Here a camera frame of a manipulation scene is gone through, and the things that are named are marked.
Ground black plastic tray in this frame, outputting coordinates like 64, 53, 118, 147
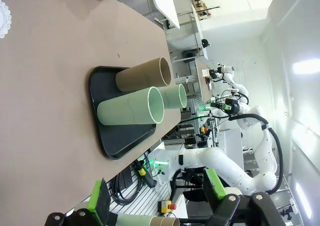
89, 65, 157, 160

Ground pale green plastic cup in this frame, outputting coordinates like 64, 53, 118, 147
96, 86, 165, 126
157, 83, 188, 109
116, 214, 153, 226

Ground ceiling light panel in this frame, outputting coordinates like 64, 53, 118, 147
294, 180, 313, 219
292, 59, 320, 74

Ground black coiled cables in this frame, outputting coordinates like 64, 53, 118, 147
112, 170, 143, 205

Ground aluminium slotted base plate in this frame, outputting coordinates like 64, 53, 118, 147
107, 165, 176, 218

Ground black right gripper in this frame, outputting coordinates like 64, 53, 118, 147
224, 98, 241, 116

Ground wooden shelf with items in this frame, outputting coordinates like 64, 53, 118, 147
191, 0, 221, 20

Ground black yellow handheld device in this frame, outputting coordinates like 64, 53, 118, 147
134, 159, 158, 188

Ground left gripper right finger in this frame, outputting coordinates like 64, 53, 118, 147
202, 168, 287, 226

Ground white desk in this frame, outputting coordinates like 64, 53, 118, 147
191, 3, 210, 61

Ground white scalloped paper coaster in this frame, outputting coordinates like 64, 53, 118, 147
0, 0, 12, 39

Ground yellow emergency stop box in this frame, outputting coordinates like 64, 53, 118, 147
159, 200, 176, 214

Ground white table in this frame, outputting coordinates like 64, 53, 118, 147
149, 0, 181, 30

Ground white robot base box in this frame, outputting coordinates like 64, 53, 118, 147
152, 145, 186, 184

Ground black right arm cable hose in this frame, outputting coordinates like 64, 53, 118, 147
227, 113, 285, 195

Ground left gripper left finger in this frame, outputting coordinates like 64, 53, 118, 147
44, 177, 118, 226

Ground wood topped table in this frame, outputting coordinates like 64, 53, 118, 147
194, 59, 213, 104

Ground brown plastic cup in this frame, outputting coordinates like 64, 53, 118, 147
161, 217, 181, 226
149, 216, 166, 226
115, 57, 172, 92

